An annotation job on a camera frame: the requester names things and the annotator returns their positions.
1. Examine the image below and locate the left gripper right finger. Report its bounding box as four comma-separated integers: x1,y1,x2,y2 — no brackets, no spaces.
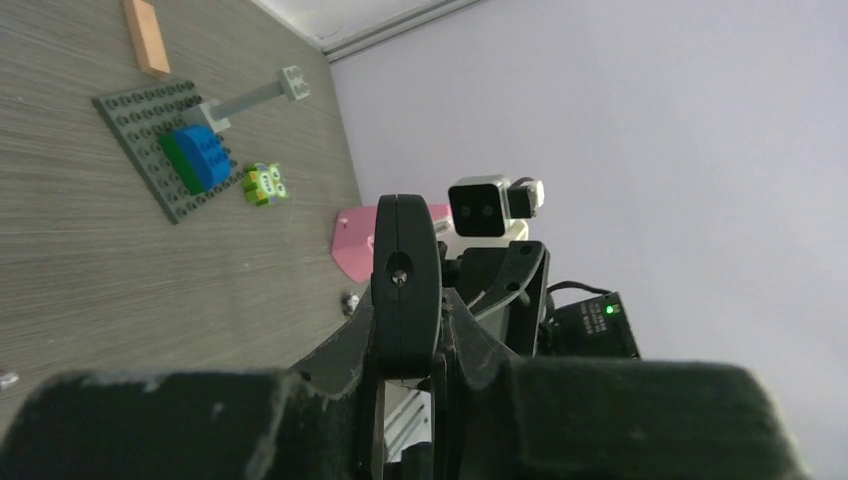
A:
437,291,524,479

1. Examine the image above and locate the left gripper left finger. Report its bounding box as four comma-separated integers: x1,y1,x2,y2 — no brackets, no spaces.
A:
288,304,378,479

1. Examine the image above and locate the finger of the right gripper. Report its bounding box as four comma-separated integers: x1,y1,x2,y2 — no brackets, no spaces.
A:
470,241,549,357

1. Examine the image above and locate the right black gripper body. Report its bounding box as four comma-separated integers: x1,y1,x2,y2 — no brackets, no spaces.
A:
440,245,514,312

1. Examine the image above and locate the black remote control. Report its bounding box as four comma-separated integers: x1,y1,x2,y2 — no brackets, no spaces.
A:
371,194,442,381

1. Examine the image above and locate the black battery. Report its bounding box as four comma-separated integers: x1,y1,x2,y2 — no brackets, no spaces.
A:
0,371,20,391

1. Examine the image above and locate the pink metronome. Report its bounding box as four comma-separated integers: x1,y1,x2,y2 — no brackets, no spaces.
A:
332,195,452,288

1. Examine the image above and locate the small patterned ball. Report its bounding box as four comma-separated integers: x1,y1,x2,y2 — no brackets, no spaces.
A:
341,292,360,317

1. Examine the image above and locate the green owl toy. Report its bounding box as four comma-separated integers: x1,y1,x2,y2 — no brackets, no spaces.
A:
242,163,289,207

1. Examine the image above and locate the grey lego tower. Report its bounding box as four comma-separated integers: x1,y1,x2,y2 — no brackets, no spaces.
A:
180,65,311,133

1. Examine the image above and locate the blue lego brick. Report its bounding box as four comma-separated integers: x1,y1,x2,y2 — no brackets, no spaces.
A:
158,125,232,195

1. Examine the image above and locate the grey lego baseplate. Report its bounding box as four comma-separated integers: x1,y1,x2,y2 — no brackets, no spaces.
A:
91,78,244,225

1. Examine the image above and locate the orange wooden block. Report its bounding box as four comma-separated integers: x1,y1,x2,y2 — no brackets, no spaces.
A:
122,0,171,78

